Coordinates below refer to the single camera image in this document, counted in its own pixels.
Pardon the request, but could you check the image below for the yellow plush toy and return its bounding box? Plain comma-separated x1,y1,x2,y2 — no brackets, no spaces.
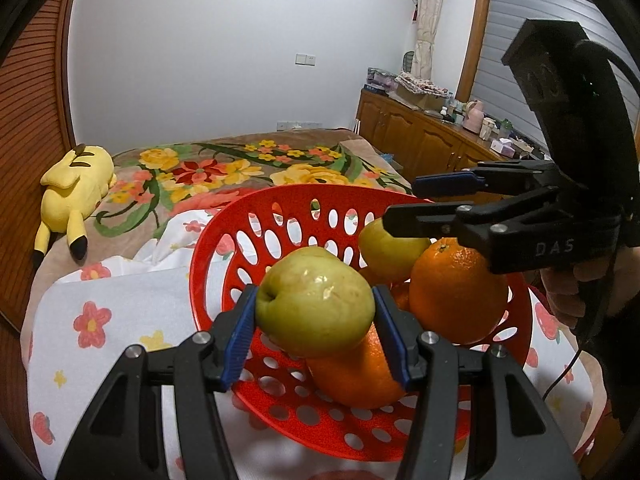
32,144,118,267

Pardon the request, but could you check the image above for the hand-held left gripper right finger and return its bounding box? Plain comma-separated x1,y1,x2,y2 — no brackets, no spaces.
371,285,583,480

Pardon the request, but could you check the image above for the large orange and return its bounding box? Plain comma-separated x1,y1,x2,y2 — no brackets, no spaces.
409,237,510,346

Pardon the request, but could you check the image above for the wooden framed window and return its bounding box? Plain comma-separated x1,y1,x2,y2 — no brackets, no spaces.
457,0,640,162

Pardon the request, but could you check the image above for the white flower printed cloth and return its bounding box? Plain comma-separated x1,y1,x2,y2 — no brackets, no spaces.
27,205,616,480

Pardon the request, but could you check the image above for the beige curtain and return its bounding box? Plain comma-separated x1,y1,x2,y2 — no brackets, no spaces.
400,0,449,82

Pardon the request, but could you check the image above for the red perforated plastic basket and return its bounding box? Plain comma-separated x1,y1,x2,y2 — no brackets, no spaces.
189,184,533,461

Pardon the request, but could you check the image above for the patterned storage box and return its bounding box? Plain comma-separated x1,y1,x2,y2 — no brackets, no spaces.
366,67,401,92

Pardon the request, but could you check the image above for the brown floral blanket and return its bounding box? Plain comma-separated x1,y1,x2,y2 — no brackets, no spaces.
35,127,416,286

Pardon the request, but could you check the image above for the black cable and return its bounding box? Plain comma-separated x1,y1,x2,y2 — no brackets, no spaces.
542,39,640,403

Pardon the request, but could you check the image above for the patterned folded cloth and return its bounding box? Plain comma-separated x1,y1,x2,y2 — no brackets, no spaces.
395,72,454,96

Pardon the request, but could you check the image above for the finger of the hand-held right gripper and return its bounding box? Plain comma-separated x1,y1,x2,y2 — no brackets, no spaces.
382,186,564,242
412,161,562,200

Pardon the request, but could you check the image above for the cardboard box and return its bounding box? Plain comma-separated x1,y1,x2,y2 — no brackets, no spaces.
395,85,447,112

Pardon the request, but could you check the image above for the yellow-green apple at back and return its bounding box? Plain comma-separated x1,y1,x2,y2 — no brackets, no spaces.
358,217,433,285

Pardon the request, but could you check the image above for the wooden cabinet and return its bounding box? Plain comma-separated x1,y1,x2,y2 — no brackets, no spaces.
356,87,556,196

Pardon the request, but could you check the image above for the small orange mandarin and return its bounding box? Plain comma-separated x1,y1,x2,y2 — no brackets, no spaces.
387,280,413,311

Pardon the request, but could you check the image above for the pink kettle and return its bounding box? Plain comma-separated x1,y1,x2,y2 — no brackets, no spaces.
462,100,486,134

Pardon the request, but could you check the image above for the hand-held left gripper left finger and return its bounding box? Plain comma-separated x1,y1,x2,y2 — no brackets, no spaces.
55,284,260,480

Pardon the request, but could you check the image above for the person's right hand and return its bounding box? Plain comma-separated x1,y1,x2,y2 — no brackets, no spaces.
540,245,640,331

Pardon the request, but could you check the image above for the person's dark clothing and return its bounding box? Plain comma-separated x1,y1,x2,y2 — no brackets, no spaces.
580,305,640,442

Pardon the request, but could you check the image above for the large yellow-green pear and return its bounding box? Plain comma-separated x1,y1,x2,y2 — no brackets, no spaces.
255,246,377,359

